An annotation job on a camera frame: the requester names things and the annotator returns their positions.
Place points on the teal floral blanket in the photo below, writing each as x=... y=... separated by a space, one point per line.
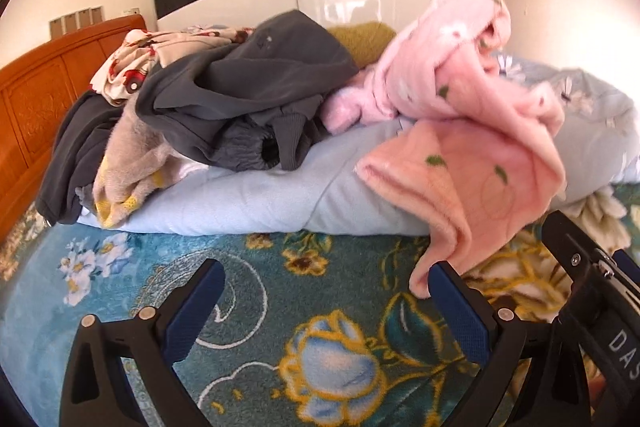
x=150 y=267

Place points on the orange wooden headboard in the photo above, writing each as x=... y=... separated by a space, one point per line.
x=45 y=97

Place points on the beige and yellow fleece garment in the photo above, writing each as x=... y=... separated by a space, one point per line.
x=135 y=152

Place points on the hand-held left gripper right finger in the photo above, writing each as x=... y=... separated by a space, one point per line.
x=462 y=317

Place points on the mustard yellow cloth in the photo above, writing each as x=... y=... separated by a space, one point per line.
x=365 y=42

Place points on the cream cloth with red print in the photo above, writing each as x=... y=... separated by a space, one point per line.
x=130 y=67

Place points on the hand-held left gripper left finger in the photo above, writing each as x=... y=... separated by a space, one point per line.
x=195 y=312

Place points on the wall switch panel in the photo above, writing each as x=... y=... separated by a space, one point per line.
x=75 y=21

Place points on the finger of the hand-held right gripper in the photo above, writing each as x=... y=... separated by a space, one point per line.
x=565 y=237

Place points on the dark grey sweatshirt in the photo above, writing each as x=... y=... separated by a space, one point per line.
x=260 y=72

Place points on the dark grey pants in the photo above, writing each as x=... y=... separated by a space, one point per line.
x=75 y=157

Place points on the light blue daisy quilt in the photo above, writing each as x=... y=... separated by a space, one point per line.
x=250 y=202

